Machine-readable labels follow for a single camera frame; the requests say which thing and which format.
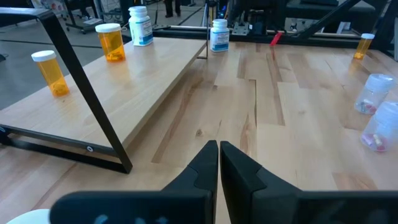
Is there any red tape tag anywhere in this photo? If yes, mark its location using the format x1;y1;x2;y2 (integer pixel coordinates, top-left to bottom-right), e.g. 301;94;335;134
269;30;284;47

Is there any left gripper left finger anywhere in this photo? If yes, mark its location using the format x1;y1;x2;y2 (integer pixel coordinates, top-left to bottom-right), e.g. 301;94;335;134
49;139;219;224

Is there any white medicine bottle blue label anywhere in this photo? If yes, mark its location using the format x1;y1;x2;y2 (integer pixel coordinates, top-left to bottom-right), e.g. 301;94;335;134
127;5;154;47
210;18;230;53

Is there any wooden shelf black metal frame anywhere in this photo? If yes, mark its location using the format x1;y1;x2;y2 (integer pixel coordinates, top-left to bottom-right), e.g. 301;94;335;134
0;6;208;174

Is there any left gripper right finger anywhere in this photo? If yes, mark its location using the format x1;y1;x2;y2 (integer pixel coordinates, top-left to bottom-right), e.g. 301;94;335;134
219;140;398;224

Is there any clear plastic pill bottle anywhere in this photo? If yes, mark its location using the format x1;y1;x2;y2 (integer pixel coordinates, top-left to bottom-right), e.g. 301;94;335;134
354;73;396;115

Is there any person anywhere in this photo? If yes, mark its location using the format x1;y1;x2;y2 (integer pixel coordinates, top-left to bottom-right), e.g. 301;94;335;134
164;0;183;19

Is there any clear pill bottle green label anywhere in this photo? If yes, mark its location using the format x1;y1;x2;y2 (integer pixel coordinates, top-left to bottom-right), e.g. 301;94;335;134
359;101;398;153

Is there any grey metal mounting plate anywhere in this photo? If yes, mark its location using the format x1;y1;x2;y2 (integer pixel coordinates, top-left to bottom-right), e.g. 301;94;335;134
231;21;249;35

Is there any small orange pill bottle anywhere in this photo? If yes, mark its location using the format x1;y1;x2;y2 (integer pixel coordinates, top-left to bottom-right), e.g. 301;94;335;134
353;32;376;60
30;50;70;98

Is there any large orange pill bottle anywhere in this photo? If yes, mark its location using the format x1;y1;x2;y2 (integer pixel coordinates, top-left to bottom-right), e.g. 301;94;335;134
95;22;126;62

